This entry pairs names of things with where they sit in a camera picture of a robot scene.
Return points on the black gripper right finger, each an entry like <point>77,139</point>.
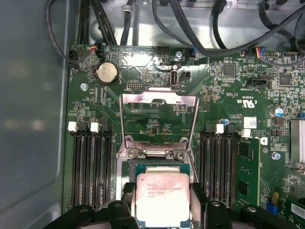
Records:
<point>216,214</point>

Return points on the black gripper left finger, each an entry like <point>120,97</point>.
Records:
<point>119,214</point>

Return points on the silver CPU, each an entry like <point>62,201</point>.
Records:
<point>163,202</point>

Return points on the metal locking lever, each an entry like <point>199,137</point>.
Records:
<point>193,164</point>

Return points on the metal socket cover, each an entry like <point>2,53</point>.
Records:
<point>143,96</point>

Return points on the black RAM slot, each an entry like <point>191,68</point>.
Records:
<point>217,167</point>
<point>206,167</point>
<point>96,167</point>
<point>228,167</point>
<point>76,167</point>
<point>107,167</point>
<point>86,167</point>

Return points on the CPU socket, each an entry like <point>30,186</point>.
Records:
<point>132,165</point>

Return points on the green RAM stick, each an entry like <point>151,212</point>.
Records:
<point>247,167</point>

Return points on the silver motherboard screw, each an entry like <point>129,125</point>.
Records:
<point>276,156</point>
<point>178,55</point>
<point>84,86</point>

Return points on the silver finned heatsink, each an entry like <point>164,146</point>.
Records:
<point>297,143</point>

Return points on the small blue capacitor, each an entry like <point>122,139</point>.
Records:
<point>279,112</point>

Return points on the green motherboard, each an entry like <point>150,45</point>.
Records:
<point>238,95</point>

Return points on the round coin battery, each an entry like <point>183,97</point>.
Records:
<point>107,72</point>

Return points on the internal USB port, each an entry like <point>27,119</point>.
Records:
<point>174,78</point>

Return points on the black open PC case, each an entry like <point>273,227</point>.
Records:
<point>28,95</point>

